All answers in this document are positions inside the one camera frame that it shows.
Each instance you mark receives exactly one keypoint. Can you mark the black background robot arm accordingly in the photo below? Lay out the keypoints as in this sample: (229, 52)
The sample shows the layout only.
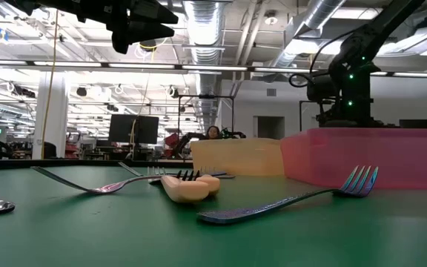
(184, 142)

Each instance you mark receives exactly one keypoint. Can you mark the silver metal fork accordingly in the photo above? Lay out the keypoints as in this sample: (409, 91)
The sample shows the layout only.
(104, 190)

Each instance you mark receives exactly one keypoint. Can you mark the black monitor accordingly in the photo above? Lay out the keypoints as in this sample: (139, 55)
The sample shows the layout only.
(417, 124)
(124, 130)
(148, 130)

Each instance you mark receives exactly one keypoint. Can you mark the pink plastic bin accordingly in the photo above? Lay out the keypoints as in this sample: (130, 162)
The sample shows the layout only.
(384, 159)

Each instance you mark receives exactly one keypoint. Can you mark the orange plastic bin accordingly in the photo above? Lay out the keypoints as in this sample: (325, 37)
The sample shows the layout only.
(243, 157)

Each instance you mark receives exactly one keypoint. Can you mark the silver ceiling duct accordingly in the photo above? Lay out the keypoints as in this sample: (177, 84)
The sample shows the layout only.
(317, 18)
(204, 29)

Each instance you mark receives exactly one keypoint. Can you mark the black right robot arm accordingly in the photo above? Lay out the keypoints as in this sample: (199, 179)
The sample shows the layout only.
(365, 37)

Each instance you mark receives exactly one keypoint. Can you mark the white building pillar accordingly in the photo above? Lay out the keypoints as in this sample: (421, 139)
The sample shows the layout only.
(56, 118)

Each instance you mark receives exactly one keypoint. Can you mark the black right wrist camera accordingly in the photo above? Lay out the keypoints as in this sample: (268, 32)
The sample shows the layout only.
(321, 89)

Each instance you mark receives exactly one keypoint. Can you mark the long ceiling light bar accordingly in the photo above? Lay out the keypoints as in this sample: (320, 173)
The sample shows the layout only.
(143, 66)

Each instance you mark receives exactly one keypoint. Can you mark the person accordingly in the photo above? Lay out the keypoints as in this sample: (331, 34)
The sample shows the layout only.
(212, 132)

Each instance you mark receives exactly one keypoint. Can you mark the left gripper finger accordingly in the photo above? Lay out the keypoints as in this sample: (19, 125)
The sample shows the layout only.
(147, 31)
(150, 13)

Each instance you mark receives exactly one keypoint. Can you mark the round ceiling sensor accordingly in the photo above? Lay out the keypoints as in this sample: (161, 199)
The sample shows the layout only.
(271, 20)

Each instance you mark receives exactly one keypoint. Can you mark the black tube frame stand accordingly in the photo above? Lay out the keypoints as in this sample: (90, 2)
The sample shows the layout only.
(206, 96)

